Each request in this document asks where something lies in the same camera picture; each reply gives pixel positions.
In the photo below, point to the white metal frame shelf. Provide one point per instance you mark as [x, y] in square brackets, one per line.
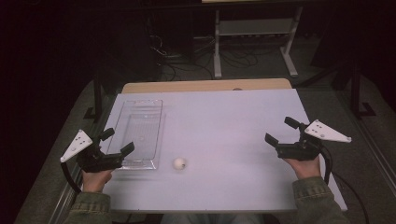
[255, 28]

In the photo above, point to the person's right hand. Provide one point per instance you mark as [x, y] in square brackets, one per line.
[305, 169]

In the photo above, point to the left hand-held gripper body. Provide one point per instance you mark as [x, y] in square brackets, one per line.
[93, 161]

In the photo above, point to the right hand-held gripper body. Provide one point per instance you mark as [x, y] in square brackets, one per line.
[299, 151]

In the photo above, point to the person's left hand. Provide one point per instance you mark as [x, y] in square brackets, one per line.
[95, 182]

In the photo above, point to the white ball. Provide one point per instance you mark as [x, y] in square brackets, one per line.
[179, 163]

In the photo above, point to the black metal stand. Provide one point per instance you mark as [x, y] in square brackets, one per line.
[355, 90]
[97, 99]

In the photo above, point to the clear plastic tray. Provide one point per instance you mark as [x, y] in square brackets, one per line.
[138, 133]

